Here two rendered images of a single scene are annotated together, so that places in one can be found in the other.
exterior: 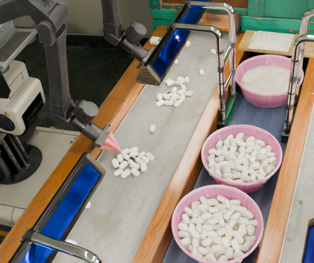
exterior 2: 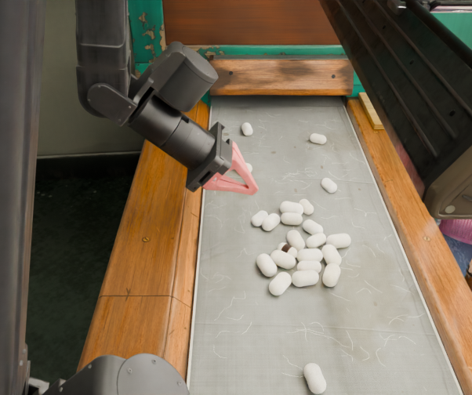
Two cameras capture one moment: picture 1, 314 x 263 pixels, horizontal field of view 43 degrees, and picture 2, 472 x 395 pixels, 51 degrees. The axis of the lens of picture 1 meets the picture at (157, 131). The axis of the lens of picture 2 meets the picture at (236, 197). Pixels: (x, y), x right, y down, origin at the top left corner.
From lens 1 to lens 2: 1.08 m
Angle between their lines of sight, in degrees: 25
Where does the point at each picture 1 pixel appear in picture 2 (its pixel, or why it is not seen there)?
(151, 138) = not seen: outside the picture
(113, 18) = (118, 25)
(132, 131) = not seen: outside the picture
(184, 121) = (386, 327)
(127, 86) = (155, 249)
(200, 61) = (301, 163)
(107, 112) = (126, 351)
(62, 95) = not seen: outside the picture
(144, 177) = not seen: outside the picture
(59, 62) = not seen: outside the picture
